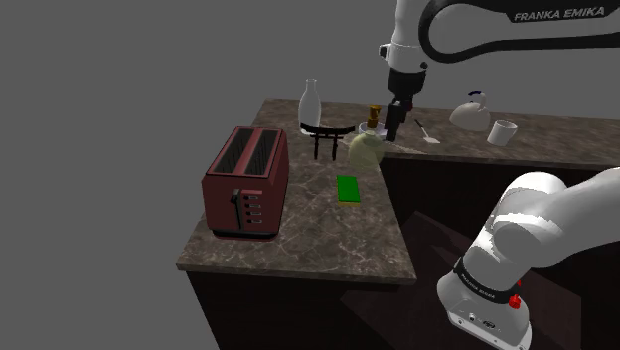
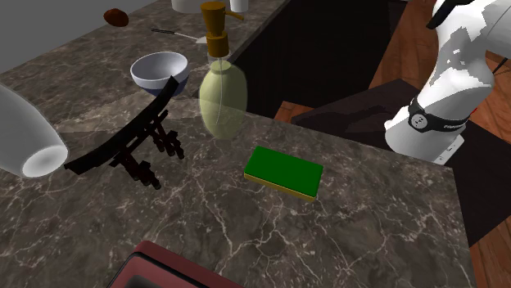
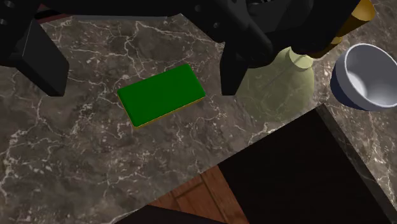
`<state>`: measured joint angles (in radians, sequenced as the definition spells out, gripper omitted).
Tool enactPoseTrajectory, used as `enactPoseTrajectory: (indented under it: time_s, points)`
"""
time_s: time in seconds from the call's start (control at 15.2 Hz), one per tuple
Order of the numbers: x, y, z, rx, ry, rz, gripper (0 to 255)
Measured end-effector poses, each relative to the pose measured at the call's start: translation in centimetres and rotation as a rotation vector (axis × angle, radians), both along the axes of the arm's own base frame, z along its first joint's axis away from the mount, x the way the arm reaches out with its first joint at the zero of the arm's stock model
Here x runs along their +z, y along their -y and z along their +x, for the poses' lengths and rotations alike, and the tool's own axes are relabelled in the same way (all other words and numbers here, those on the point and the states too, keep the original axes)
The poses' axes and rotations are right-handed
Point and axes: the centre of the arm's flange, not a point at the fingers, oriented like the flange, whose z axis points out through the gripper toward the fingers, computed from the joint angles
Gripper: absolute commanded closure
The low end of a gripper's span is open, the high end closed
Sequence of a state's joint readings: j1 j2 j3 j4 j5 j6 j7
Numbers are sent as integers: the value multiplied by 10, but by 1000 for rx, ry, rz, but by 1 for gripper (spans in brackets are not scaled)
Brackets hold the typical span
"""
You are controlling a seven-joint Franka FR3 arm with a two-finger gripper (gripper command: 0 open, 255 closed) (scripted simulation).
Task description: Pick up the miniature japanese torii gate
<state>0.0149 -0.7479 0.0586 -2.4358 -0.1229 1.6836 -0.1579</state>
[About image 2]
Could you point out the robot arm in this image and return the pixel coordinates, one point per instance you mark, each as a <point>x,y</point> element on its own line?
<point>451,87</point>

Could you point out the green and yellow sponge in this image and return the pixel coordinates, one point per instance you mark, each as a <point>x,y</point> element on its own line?
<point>285,169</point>

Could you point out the pale green soap dispenser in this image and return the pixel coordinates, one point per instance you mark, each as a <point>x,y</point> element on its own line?
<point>222,95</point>

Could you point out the white and blue bowl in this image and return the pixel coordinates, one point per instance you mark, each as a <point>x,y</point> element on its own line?
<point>157,70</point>

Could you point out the black gate figure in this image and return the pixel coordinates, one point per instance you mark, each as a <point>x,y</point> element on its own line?
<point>131,133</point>

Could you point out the white cup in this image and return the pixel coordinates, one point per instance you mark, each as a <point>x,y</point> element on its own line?
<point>238,4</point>

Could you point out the dark red box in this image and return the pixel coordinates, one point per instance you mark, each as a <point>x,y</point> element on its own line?
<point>159,269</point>

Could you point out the brown egg-shaped object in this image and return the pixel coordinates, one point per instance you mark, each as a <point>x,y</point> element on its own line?
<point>116,17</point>

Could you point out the black robot stand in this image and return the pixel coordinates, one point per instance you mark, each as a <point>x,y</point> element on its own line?
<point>479,175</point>

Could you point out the large white vase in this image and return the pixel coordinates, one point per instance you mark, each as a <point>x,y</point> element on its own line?
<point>22,135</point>

